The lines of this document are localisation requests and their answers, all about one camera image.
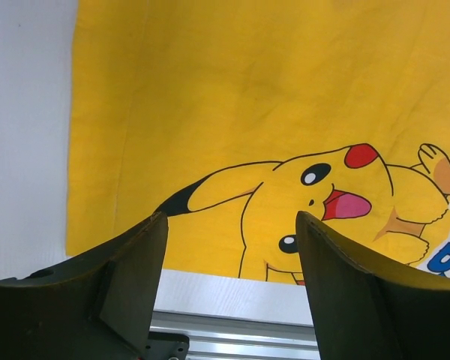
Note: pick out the yellow Pikachu cloth placemat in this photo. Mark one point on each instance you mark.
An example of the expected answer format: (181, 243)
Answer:
(231, 117)

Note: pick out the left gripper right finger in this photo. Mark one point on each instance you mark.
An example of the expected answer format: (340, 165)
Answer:
(367, 306)

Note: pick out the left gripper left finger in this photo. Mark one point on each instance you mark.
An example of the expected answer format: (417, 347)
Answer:
(97, 305)

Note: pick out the aluminium mounting rail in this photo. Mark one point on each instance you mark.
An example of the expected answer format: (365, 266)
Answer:
(225, 338)

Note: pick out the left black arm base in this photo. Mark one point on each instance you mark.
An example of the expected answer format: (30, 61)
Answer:
(166, 346)

